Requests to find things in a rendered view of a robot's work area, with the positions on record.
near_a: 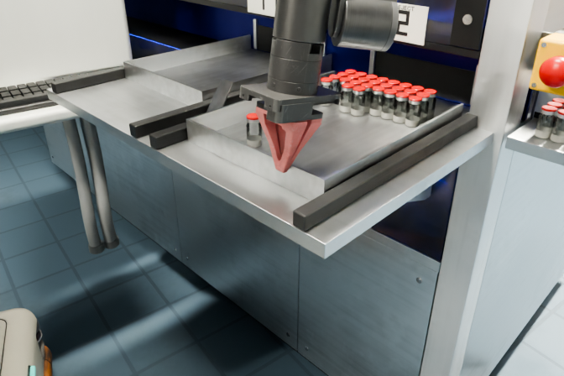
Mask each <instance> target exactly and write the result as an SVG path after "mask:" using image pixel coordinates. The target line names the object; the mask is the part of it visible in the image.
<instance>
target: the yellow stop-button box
mask: <svg viewBox="0 0 564 376"><path fill-rule="evenodd" d="M558 55H561V56H564V31H561V30H558V31H556V32H555V33H554V34H550V35H548V36H546V37H544V38H542V39H541V40H540V43H539V46H538V50H537V53H536V58H535V63H534V67H533V71H532V74H531V78H530V84H529V88H530V89H532V90H537V91H543V92H547V93H551V94H555V95H559V96H563V97H564V86H562V87H558V88H552V87H548V86H546V85H545V84H543V83H542V81H541V79H540V77H539V69H540V67H541V65H542V63H543V62H545V61H546V60H548V59H550V58H551V57H554V56H558Z"/></svg>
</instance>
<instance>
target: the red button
mask: <svg viewBox="0 0 564 376"><path fill-rule="evenodd" d="M539 77H540V80H541V81H542V83H543V84H545V85H546V86H548V87H552V88H558V87H562V86H564V56H561V55H558V56H554V57H551V58H550V59H548V60H546V61H545V62H543V63H542V65H541V66H540V69H539Z"/></svg>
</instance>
